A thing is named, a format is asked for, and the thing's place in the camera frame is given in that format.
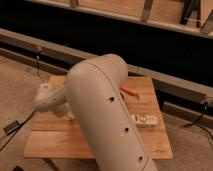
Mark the wooden table board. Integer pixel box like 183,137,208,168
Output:
23,76,173,159

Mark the white toy block cluster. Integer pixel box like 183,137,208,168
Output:
132,115,158,127

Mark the black cable right side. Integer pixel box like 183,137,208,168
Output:
183,101,213,139

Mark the white sponge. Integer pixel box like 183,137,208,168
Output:
67,113,75,121

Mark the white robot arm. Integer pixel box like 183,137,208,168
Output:
33,54,158,171

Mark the black power adapter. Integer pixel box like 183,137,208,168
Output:
4,121,20,135

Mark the black cable on floor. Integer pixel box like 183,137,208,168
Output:
0,54,43,152

